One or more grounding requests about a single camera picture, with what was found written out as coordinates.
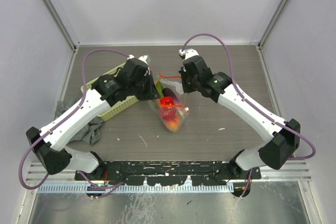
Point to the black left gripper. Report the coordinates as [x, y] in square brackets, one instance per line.
[152, 93]

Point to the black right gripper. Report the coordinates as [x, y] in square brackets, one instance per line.
[186, 88]

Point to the purple toy eggplant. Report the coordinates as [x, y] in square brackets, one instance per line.
[170, 93]

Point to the red toy pepper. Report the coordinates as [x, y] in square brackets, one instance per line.
[167, 102]

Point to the clear zip bag orange zipper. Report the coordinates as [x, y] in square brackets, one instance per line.
[175, 84]

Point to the orange toy fruit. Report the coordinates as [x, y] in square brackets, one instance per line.
[173, 125]

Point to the green toy lettuce leaf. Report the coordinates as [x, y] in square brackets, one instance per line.
[159, 86]

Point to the red toy apple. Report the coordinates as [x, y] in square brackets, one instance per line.
[168, 114]

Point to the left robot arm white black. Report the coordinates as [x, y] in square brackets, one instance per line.
[50, 142]

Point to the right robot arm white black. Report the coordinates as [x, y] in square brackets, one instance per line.
[280, 141]

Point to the pale green plastic basket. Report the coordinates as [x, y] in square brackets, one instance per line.
[120, 105]

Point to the grey cloth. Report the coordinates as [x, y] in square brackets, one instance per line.
[90, 133]

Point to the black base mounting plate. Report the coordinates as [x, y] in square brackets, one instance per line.
[136, 173]

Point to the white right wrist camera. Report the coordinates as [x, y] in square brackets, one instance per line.
[186, 54]

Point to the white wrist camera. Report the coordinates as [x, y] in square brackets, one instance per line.
[186, 54]
[145, 58]

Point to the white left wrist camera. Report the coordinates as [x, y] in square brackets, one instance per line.
[145, 58]

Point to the slotted cable duct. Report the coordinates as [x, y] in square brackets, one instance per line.
[186, 188]

